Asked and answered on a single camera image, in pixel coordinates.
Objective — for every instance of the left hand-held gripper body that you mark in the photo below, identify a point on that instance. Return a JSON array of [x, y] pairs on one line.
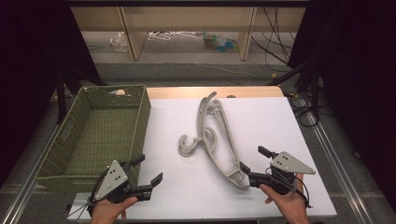
[[112, 180]]

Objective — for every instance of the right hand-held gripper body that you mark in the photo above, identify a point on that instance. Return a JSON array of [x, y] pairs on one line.
[[288, 163]]

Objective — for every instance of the grey plastic clothes hanger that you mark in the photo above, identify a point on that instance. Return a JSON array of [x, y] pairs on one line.
[[215, 107], [231, 181]]

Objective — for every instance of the green woven basket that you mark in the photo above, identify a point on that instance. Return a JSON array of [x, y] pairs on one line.
[[102, 137]]

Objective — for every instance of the person's left hand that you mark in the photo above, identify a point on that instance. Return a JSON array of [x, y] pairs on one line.
[[106, 213]]

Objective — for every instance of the person's right hand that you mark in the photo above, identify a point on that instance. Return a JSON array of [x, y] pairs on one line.
[[291, 207]]

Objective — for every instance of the beige tag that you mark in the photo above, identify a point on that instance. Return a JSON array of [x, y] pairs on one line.
[[120, 92]]

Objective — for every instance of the black tripod legs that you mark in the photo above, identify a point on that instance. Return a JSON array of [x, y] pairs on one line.
[[306, 77]]

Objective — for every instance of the black stand leg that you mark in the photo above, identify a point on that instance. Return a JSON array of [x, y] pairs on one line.
[[61, 99]]

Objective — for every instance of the black curtain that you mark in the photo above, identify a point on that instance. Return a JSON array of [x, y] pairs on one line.
[[28, 77], [358, 77]]

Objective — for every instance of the colourful plastic bag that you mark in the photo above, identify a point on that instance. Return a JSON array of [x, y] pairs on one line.
[[221, 43]]

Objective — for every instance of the clear plastic bag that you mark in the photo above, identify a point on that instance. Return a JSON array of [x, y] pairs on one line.
[[119, 42]]

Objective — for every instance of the light wooden shelf unit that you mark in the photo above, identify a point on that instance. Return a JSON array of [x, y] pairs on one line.
[[186, 18]]

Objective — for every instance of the metal floor rail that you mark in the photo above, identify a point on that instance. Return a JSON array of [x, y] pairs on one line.
[[339, 168], [21, 193]]

